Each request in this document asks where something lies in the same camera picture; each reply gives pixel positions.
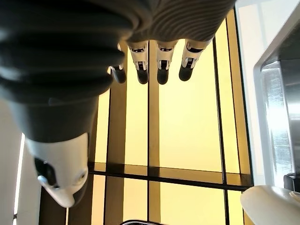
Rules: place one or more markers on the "white round plate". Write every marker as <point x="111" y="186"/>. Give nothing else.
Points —
<point x="264" y="204"/>

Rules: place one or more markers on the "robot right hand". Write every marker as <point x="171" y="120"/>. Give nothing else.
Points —
<point x="58" y="58"/>

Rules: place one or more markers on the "dishwasher with steel interior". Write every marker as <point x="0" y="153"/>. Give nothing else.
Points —
<point x="276" y="112"/>

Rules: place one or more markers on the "black box-shaped object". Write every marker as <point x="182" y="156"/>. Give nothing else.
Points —
<point x="291" y="181"/>

